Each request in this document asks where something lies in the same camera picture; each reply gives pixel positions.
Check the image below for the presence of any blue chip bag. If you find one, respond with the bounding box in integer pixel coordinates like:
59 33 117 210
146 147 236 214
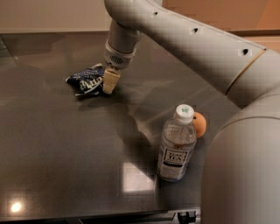
66 63 104 97

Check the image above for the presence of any orange fruit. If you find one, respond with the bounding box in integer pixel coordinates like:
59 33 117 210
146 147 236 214
192 112 207 138

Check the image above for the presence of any clear water bottle white cap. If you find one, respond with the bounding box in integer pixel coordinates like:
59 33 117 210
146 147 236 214
157 104 197 182

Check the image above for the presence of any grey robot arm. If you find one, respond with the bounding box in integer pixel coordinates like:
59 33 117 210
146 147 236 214
104 0 280 224

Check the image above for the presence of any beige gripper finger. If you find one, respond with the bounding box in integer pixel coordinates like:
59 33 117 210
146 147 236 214
102 67 121 95

